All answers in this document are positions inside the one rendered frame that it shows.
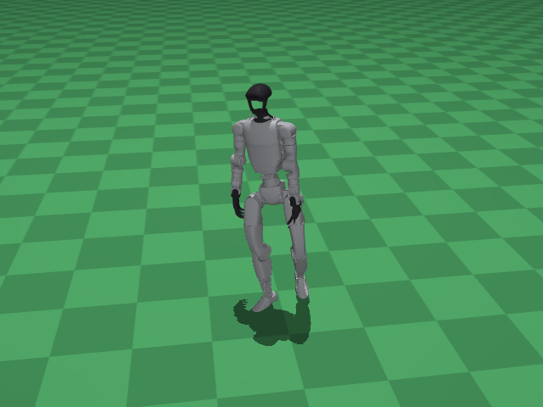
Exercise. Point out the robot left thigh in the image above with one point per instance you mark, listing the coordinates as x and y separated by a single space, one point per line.
297 229

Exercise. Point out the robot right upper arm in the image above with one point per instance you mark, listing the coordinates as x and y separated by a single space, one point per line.
238 158

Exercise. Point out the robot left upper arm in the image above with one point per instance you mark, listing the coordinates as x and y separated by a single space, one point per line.
288 132

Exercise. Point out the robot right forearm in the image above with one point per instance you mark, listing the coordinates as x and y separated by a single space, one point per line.
237 176

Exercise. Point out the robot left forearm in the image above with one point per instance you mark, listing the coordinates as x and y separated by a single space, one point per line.
293 182

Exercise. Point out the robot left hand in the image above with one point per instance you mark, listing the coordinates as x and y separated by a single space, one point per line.
295 211

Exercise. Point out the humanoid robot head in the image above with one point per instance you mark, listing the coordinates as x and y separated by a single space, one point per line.
259 92

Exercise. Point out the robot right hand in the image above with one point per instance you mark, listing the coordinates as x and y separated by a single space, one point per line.
235 201

